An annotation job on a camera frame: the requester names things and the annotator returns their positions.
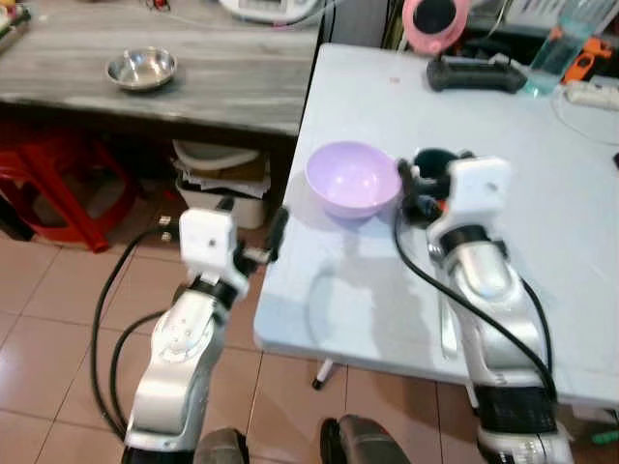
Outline white table leg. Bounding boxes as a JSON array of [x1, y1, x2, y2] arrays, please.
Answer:
[[310, 357, 339, 392]]

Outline pink round fan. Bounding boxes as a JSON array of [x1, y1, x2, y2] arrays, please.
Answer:
[[401, 0, 473, 57]]

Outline dark robot leg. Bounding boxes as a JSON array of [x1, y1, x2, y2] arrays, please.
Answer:
[[192, 426, 251, 464], [319, 414, 413, 464]]

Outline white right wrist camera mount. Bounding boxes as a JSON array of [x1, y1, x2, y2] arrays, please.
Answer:
[[426, 157, 513, 244]]

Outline white storage box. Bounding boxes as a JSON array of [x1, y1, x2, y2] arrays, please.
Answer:
[[171, 139, 273, 231]]

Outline small stainless steel bowl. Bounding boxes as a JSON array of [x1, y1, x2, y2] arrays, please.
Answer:
[[105, 47, 179, 94]]

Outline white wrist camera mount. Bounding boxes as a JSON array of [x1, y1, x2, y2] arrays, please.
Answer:
[[179, 207, 239, 282], [426, 157, 513, 244]]

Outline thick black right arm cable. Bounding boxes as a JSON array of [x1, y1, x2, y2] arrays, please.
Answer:
[[392, 205, 560, 402]]

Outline orange and black tool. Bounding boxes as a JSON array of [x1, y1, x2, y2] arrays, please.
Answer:
[[564, 38, 613, 84]]

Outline clear blue water bottle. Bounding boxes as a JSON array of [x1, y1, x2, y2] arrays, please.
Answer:
[[522, 0, 606, 99]]

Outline lilac plastic bowl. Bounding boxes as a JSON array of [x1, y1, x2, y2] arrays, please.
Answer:
[[305, 141, 403, 221]]

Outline green plastic object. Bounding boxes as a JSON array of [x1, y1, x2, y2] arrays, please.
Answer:
[[591, 425, 619, 449]]

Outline long black left arm cable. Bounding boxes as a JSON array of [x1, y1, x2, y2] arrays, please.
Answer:
[[90, 225, 165, 441]]

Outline white kitchen appliance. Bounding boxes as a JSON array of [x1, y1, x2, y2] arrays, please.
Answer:
[[217, 0, 326, 26]]

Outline black handheld controller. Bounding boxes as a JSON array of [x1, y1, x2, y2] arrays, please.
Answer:
[[427, 54, 530, 96]]

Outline dark left robot leg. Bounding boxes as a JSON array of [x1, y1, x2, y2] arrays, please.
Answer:
[[192, 426, 251, 464]]

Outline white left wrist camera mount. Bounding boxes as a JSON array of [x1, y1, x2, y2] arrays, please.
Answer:
[[179, 207, 239, 282]]

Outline thin white power cord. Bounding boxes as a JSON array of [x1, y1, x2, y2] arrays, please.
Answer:
[[551, 89, 619, 149]]

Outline red plastic stool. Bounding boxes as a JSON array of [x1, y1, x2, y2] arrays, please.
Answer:
[[0, 126, 138, 254]]

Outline white power strip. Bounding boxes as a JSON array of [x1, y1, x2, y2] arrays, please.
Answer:
[[564, 80, 619, 110]]

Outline dark right robot leg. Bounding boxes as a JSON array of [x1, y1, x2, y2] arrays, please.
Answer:
[[319, 414, 413, 464]]

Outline short black left arm cable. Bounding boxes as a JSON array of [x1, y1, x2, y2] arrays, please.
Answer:
[[107, 309, 167, 431]]

